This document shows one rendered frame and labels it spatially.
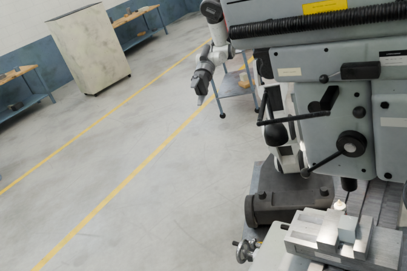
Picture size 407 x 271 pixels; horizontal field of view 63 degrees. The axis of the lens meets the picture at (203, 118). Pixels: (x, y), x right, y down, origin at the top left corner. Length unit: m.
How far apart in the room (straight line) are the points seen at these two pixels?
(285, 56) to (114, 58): 6.39
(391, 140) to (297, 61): 0.28
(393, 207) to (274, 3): 0.95
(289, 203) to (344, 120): 1.18
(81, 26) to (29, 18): 2.20
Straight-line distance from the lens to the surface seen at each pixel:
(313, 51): 0.81
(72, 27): 6.76
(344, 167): 1.00
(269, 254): 1.59
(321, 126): 0.93
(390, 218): 1.42
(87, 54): 6.85
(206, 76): 1.51
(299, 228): 1.29
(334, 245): 1.19
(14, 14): 8.68
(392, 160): 0.93
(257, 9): 0.81
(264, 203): 2.02
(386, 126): 0.87
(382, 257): 1.22
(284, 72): 0.85
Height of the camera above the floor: 2.00
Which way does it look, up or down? 27 degrees down
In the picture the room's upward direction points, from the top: 19 degrees counter-clockwise
